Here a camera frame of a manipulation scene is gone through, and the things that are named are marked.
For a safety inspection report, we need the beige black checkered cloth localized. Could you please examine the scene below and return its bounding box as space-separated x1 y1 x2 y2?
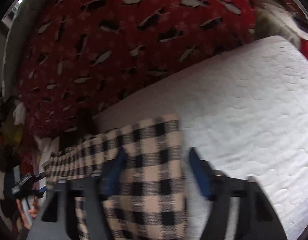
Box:
43 115 188 239

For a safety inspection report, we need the person's left hand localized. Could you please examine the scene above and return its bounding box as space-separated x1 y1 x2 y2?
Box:
16 197 38 230

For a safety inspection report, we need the white plastic bag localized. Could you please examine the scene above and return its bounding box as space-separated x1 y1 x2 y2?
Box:
13 102 26 126

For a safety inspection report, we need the white quilted mattress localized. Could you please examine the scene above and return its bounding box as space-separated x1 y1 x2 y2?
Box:
97 36 308 239

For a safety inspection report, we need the red penguin print blanket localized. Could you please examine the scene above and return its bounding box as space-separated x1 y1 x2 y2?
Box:
19 0 256 137

